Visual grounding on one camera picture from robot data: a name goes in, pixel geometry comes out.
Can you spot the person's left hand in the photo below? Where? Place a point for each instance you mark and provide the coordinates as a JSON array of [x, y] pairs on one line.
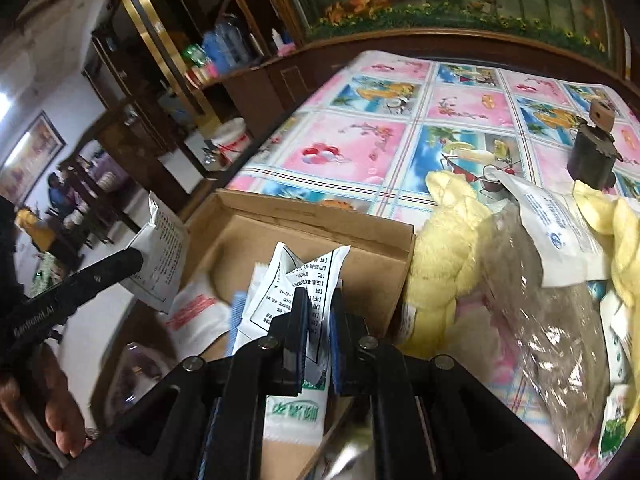
[[60, 410]]

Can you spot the cardboard box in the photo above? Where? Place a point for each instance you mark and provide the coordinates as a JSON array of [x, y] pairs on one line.
[[372, 280]]

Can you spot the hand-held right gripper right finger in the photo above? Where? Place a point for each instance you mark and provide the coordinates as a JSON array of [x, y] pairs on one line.
[[344, 355]]

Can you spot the framed wall picture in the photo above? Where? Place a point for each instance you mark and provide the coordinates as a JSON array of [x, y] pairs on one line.
[[31, 156]]

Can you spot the dark wooden chair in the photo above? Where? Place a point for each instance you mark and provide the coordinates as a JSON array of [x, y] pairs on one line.
[[115, 160]]

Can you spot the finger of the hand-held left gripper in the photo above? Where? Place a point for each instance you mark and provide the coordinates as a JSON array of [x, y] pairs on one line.
[[102, 271]]

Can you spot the white packet with red print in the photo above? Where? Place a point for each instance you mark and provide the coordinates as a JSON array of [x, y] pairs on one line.
[[195, 312]]

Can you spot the dark cylinder with wooden knob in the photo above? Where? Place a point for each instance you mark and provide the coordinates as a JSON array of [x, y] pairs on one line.
[[592, 157]]

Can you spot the small white bottle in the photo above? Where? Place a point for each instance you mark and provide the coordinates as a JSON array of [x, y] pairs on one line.
[[275, 41]]

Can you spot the white packet with black print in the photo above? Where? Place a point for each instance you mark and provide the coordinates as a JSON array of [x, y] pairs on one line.
[[156, 255]]

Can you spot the dark wooden cabinet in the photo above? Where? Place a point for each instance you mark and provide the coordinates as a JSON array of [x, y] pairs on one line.
[[150, 25]]

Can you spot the yellow fluffy towel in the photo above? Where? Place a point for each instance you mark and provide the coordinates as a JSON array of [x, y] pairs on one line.
[[440, 270], [625, 245]]

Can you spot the clear plastic bag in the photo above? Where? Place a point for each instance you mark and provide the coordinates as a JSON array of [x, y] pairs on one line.
[[132, 377], [545, 332]]

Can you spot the long white packet green label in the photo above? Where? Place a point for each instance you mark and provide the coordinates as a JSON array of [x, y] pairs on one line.
[[280, 305]]

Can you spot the blue water bottle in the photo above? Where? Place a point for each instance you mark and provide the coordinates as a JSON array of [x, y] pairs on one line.
[[226, 45]]

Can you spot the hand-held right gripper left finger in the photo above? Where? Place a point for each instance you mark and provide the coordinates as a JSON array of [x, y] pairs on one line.
[[299, 345]]

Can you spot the small green and white packet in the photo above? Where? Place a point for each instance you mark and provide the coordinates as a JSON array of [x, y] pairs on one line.
[[612, 427]]

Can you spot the white plastic bucket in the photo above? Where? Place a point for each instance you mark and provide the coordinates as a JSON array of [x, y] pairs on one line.
[[231, 141]]

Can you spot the printed plastic tablecloth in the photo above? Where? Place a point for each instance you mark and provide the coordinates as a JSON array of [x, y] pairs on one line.
[[350, 135]]

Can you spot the white gauze packet blue print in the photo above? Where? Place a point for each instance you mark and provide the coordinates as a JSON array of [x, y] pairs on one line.
[[555, 230]]

